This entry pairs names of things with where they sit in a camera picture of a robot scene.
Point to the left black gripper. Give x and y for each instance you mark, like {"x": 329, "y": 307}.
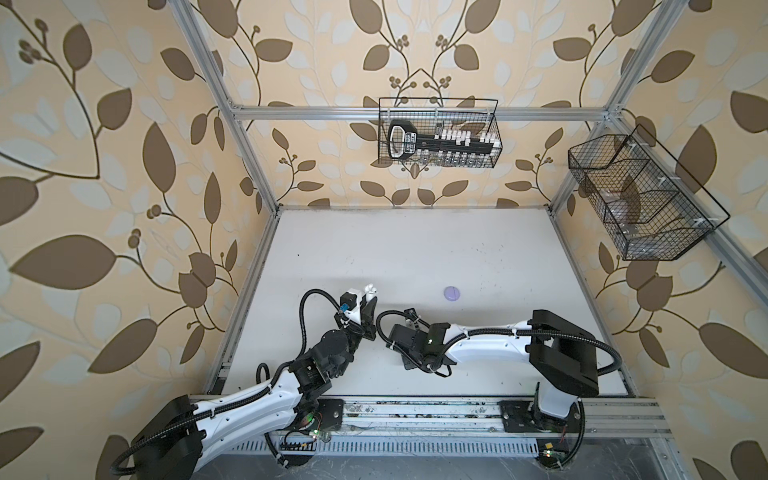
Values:
{"x": 366, "y": 324}

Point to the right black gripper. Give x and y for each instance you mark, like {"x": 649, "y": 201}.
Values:
{"x": 407, "y": 363}

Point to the white round charging case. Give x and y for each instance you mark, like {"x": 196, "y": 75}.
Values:
{"x": 370, "y": 292}

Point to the purple round charging case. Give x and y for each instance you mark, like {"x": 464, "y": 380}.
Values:
{"x": 452, "y": 293}

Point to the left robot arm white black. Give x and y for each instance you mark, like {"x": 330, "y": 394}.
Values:
{"x": 186, "y": 435}

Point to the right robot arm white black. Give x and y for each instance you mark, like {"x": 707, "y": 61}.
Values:
{"x": 568, "y": 359}

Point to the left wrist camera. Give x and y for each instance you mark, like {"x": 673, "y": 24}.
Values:
{"x": 350, "y": 306}

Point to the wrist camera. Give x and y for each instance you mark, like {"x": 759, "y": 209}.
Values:
{"x": 411, "y": 315}
{"x": 350, "y": 306}

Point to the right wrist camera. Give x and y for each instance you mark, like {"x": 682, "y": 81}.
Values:
{"x": 411, "y": 315}

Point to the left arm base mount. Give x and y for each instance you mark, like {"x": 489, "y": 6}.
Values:
{"x": 324, "y": 414}

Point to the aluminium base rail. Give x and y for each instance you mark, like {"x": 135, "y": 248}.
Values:
{"x": 400, "y": 416}

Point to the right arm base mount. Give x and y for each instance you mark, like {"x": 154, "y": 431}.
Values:
{"x": 521, "y": 416}

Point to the black tool rack with handle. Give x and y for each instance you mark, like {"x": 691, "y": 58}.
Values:
{"x": 403, "y": 140}

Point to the back wire basket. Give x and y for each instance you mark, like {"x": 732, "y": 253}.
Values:
{"x": 474, "y": 114}

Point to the wire basket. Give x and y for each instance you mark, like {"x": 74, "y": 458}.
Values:
{"x": 474, "y": 114}
{"x": 652, "y": 206}

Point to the right wire basket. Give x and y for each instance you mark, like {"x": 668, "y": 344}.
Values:
{"x": 652, "y": 206}

